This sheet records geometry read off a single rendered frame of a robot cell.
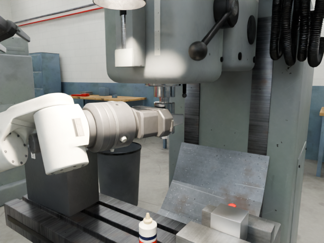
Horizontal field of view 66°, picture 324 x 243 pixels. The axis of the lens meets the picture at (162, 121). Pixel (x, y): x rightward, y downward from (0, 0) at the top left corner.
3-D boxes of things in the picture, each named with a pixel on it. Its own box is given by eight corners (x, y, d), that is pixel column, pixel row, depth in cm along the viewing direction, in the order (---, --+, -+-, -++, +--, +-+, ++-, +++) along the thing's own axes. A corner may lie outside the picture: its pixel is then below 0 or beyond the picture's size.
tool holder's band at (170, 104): (149, 106, 56) (149, 101, 56) (166, 104, 59) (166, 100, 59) (162, 108, 52) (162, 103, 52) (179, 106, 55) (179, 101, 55)
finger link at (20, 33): (28, 44, 90) (14, 33, 84) (28, 37, 91) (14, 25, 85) (32, 42, 89) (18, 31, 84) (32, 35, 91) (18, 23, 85)
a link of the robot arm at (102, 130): (108, 93, 44) (39, 96, 36) (125, 153, 42) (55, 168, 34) (84, 116, 52) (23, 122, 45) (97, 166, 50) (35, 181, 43)
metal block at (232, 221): (238, 251, 48) (240, 222, 47) (209, 240, 51) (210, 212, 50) (247, 237, 52) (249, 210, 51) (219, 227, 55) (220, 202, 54)
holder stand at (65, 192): (69, 217, 74) (64, 152, 71) (27, 198, 85) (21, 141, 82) (100, 201, 84) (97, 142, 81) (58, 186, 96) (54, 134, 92)
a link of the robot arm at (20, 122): (60, 87, 39) (-21, 114, 39) (74, 143, 37) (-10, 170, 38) (78, 98, 45) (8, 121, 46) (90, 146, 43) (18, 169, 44)
